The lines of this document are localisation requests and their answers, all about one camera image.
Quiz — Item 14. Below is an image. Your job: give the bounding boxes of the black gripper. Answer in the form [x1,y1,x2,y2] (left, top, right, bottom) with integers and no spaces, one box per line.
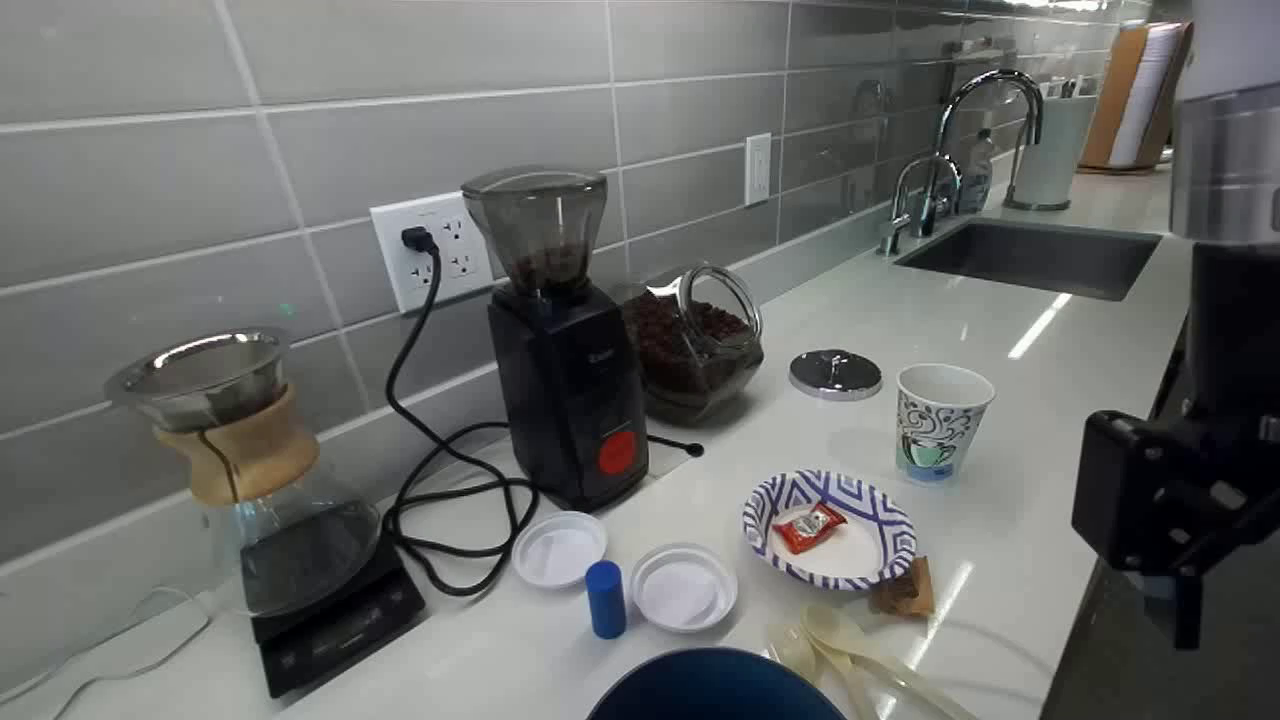
[1073,238,1280,652]

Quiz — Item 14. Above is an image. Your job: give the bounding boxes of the chrome metal jar lid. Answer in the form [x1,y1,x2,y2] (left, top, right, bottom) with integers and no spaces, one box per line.
[786,349,883,402]

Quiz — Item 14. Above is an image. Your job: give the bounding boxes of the small white plastic lid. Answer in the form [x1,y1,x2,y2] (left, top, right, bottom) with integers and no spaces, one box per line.
[626,539,741,635]

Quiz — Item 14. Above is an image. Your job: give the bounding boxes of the glass jar of coffee beans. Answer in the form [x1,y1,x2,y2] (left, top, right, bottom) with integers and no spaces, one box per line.
[624,259,771,433]

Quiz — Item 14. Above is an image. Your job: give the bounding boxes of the brown tea bag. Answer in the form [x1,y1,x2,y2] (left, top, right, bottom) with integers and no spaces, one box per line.
[867,555,940,624]

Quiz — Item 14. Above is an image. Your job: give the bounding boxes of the patterned paper cup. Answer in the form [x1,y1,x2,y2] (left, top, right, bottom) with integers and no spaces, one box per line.
[890,360,1001,483]

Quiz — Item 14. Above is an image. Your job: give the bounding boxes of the clear plastic utensil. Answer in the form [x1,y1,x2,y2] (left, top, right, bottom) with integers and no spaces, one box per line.
[763,624,873,702]
[796,603,976,720]

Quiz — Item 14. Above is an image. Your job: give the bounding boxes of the blue patterned paper plate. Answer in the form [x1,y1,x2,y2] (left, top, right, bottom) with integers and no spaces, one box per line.
[741,470,922,598]

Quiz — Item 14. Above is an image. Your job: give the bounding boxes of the dark undermount sink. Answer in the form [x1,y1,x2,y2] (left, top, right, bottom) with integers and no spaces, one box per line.
[890,217,1162,303]

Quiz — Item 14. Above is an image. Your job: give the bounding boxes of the red sauce packet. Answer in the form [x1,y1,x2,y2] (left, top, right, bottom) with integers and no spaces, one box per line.
[767,501,848,555]

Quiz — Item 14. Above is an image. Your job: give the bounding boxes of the white cylindrical container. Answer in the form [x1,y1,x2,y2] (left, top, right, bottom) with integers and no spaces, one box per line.
[1005,78,1100,217]

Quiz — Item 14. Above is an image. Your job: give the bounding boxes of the dark blue bowl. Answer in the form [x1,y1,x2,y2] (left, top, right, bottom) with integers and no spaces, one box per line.
[584,645,850,720]

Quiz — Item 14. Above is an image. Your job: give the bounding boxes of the small chrome faucet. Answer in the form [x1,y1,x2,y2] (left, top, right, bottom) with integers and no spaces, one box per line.
[875,149,966,259]

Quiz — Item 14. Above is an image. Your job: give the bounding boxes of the wooden cutting board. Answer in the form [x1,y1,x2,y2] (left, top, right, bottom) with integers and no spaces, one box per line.
[1078,17,1195,174]

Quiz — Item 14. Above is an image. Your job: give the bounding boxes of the tall chrome gooseneck faucet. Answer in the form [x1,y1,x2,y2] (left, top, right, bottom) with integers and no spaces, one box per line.
[930,66,1050,203]

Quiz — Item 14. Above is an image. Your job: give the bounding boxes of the small blue cylinder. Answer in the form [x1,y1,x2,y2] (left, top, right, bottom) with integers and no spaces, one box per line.
[584,555,626,645]

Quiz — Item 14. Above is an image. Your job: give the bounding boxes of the small white dish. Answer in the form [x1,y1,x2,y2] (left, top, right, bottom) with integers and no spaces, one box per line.
[513,510,610,591]

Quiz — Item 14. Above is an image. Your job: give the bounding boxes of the black coffee grinder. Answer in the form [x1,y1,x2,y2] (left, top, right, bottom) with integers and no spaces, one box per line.
[459,164,653,511]

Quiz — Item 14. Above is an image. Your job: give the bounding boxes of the black coffee scale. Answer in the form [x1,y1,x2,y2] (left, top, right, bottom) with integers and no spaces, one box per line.
[248,536,432,705]

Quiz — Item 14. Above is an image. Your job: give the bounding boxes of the glass carafe with wooden collar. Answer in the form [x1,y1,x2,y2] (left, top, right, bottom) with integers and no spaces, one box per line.
[148,385,386,621]

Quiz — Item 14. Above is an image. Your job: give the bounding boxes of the white single wall plate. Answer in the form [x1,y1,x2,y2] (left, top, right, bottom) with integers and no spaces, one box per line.
[741,130,775,208]

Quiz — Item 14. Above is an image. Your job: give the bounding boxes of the white double wall outlet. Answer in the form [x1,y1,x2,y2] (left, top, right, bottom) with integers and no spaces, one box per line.
[369,187,497,316]

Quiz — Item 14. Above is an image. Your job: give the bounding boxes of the black grinder power cable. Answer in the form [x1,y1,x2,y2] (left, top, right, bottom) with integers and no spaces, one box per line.
[378,224,544,601]

